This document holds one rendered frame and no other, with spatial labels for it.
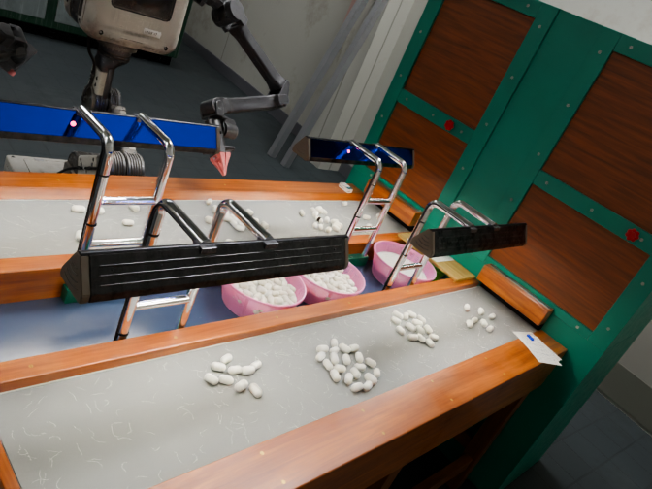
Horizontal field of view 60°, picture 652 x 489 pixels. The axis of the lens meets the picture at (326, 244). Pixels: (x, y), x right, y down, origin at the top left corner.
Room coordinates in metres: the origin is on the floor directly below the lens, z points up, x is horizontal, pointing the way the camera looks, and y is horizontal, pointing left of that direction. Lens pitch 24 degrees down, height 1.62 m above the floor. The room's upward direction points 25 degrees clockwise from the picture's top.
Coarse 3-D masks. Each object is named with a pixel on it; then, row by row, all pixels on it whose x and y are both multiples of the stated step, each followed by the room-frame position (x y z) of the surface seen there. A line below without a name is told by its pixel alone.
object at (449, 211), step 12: (432, 204) 1.75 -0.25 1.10; (444, 204) 1.74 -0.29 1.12; (456, 204) 1.87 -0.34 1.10; (468, 204) 1.86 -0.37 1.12; (420, 216) 1.76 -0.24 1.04; (444, 216) 1.88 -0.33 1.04; (456, 216) 1.70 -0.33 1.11; (480, 216) 1.82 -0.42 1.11; (420, 228) 1.76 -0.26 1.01; (408, 240) 1.76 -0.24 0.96; (408, 252) 1.76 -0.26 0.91; (396, 264) 1.75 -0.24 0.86; (408, 264) 1.82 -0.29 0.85; (420, 264) 1.87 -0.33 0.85; (396, 276) 1.76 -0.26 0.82; (384, 288) 1.76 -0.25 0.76
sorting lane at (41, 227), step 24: (0, 216) 1.23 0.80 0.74; (24, 216) 1.27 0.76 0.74; (48, 216) 1.32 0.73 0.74; (72, 216) 1.37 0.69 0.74; (120, 216) 1.48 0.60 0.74; (144, 216) 1.54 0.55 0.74; (168, 216) 1.61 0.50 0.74; (192, 216) 1.68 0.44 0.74; (264, 216) 1.92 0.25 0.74; (288, 216) 2.01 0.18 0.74; (312, 216) 2.12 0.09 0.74; (336, 216) 2.22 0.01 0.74; (0, 240) 1.14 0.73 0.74; (24, 240) 1.18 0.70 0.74; (48, 240) 1.22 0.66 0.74; (72, 240) 1.27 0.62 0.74; (168, 240) 1.48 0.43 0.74; (240, 240) 1.67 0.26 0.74
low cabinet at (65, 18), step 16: (0, 0) 4.82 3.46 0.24; (16, 0) 4.91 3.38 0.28; (32, 0) 5.00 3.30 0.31; (48, 0) 5.10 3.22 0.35; (192, 0) 6.12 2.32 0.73; (0, 16) 4.88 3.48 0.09; (16, 16) 4.93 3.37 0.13; (32, 16) 5.03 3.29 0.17; (48, 16) 5.12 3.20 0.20; (64, 16) 5.22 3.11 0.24; (32, 32) 5.08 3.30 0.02; (48, 32) 5.18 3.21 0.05; (64, 32) 5.28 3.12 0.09; (80, 32) 5.35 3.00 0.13; (96, 48) 5.52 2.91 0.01; (176, 48) 6.09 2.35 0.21
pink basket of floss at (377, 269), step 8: (376, 248) 2.08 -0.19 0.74; (384, 248) 2.13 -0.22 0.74; (392, 248) 2.15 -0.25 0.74; (400, 248) 2.16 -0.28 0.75; (376, 256) 1.97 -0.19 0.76; (416, 256) 2.15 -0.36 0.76; (376, 264) 1.98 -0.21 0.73; (384, 264) 1.93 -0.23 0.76; (376, 272) 1.97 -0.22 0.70; (384, 272) 1.94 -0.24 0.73; (400, 272) 1.91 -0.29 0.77; (424, 272) 2.10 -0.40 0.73; (432, 272) 2.07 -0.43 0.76; (384, 280) 1.95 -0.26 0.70; (400, 280) 1.92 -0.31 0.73; (416, 280) 1.93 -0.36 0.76; (424, 280) 1.94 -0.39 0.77; (392, 288) 1.94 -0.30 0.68
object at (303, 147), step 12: (300, 144) 1.83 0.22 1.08; (312, 144) 1.83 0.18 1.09; (324, 144) 1.88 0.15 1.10; (336, 144) 1.93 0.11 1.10; (348, 144) 1.98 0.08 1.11; (360, 144) 2.04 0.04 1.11; (372, 144) 2.10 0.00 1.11; (300, 156) 1.82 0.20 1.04; (312, 156) 1.82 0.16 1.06; (324, 156) 1.86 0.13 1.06; (336, 156) 1.91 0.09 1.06; (348, 156) 1.97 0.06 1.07; (360, 156) 2.02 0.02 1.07; (384, 156) 2.14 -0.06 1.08; (408, 156) 2.27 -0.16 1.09; (408, 168) 2.27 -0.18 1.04
